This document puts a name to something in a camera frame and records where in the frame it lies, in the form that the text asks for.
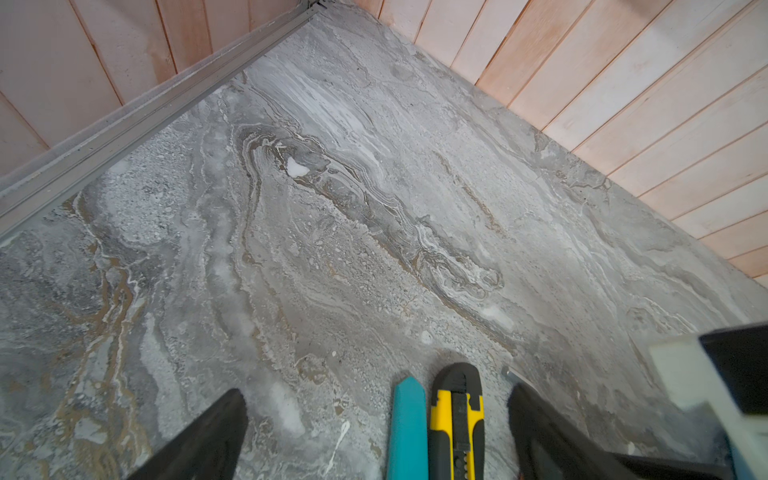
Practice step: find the teal tool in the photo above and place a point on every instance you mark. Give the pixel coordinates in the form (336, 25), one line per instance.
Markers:
(408, 441)

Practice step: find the yellow black utility knife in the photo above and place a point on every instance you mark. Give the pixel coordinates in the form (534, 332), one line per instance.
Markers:
(456, 435)

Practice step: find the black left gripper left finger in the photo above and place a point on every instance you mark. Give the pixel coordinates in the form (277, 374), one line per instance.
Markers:
(209, 448)

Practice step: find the aluminium left wall rail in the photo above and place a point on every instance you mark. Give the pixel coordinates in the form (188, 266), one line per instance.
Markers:
(83, 83)

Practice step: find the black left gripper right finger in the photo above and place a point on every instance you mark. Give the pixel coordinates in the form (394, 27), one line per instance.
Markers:
(549, 446)

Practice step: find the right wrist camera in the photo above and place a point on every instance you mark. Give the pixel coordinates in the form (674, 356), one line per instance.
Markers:
(727, 370)

